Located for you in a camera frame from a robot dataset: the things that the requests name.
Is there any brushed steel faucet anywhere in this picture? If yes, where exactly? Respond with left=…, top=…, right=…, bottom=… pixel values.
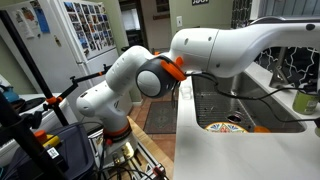
left=250, top=16, right=294, bottom=89

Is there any white QR code tag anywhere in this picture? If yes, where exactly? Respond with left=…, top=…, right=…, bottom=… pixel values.
left=46, top=146, right=60, bottom=160

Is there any dark blue storage tote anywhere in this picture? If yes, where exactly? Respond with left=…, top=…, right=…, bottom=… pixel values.
left=6, top=122, right=99, bottom=180

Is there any black tripod with orange clamp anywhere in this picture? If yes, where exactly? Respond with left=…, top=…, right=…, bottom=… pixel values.
left=0, top=9, right=113, bottom=127

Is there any white light switch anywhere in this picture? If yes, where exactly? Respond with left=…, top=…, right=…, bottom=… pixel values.
left=175, top=15, right=184, bottom=28

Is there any stainless steel sink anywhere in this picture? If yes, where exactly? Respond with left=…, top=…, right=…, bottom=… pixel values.
left=191, top=71, right=308, bottom=134

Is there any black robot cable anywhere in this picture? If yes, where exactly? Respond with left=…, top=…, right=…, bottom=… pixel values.
left=184, top=69, right=320, bottom=123

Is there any white refrigerator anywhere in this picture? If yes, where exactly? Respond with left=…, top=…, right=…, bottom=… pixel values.
left=0, top=0, right=134, bottom=126

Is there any kitchen window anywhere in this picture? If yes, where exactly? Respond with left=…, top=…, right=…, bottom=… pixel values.
left=259, top=0, right=320, bottom=19

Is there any blue paper note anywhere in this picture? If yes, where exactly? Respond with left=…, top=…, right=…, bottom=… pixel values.
left=33, top=7, right=51, bottom=34

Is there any thick black stand pole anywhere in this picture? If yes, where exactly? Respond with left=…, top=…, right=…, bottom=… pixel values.
left=0, top=91, right=69, bottom=180

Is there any yellow emergency stop button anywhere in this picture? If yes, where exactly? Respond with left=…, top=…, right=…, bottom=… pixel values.
left=33, top=129, right=63, bottom=149

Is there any white stove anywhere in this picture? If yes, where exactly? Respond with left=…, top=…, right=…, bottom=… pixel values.
left=0, top=93, right=81, bottom=168

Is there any colourful patterned plate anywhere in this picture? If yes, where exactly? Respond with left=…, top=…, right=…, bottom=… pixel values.
left=204, top=121, right=249, bottom=134

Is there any orange object in sink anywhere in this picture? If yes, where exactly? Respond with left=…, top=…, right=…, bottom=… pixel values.
left=253, top=125, right=272, bottom=134

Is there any black stovetop pan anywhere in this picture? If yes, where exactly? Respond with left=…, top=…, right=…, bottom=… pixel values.
left=13, top=96, right=46, bottom=113

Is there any blue kettle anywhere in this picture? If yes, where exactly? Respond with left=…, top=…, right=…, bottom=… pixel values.
left=0, top=84, right=20, bottom=104

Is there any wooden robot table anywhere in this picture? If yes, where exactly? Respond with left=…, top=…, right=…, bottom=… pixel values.
left=127, top=115, right=175, bottom=180

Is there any white printed paper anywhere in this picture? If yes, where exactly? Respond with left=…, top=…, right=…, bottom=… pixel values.
left=9, top=8, right=36, bottom=39

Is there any short green soap bottle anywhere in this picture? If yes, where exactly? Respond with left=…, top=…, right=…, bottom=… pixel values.
left=292, top=83, right=320, bottom=116

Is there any colourful photo collage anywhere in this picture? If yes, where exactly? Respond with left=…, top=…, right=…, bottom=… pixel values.
left=63, top=0, right=116, bottom=60

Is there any dark floor rug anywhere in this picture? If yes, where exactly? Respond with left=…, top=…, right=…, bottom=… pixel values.
left=143, top=100, right=178, bottom=135

